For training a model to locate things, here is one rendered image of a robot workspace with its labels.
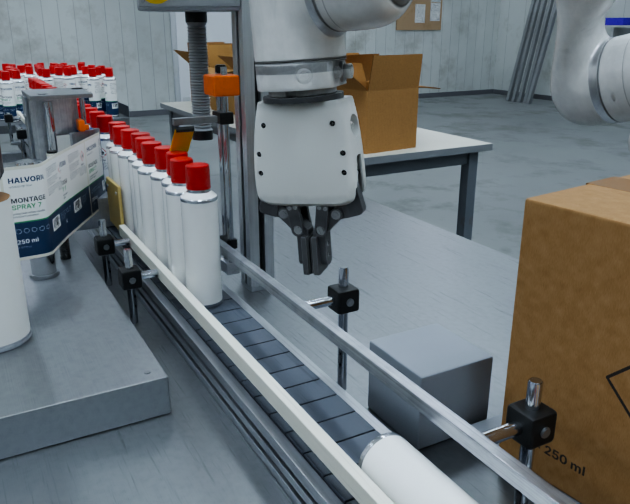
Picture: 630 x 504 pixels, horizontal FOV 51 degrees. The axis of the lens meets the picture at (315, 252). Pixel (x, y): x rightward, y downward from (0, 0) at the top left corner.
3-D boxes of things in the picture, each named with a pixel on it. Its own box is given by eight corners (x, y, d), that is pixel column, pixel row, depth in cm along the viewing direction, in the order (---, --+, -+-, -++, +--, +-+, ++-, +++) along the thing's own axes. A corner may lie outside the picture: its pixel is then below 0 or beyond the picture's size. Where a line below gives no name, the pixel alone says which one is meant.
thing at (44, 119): (37, 217, 138) (19, 91, 130) (100, 209, 144) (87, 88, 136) (46, 235, 127) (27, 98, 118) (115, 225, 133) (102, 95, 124)
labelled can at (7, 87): (19, 121, 278) (12, 70, 271) (18, 123, 273) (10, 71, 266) (6, 121, 276) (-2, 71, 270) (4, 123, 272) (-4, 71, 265)
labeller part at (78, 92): (21, 93, 130) (21, 88, 130) (80, 91, 135) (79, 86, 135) (30, 100, 119) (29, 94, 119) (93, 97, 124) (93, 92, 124)
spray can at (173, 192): (167, 289, 102) (156, 157, 95) (198, 282, 105) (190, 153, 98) (181, 300, 98) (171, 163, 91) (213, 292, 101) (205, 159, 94)
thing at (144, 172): (141, 259, 115) (130, 141, 108) (170, 254, 117) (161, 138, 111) (151, 268, 111) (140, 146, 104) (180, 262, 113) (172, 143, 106)
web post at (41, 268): (27, 273, 108) (10, 159, 102) (57, 268, 111) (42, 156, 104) (31, 282, 105) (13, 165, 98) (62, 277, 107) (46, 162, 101)
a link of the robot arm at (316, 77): (361, 55, 63) (363, 87, 64) (275, 60, 66) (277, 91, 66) (335, 59, 55) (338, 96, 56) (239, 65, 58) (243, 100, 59)
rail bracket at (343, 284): (295, 395, 82) (294, 271, 77) (345, 380, 86) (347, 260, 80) (308, 407, 80) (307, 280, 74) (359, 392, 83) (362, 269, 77)
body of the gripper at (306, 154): (366, 78, 63) (371, 193, 66) (267, 83, 66) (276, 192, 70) (344, 84, 56) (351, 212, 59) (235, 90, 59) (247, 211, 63)
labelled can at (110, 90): (120, 116, 291) (115, 68, 284) (108, 117, 289) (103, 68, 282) (117, 115, 295) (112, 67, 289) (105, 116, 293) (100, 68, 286)
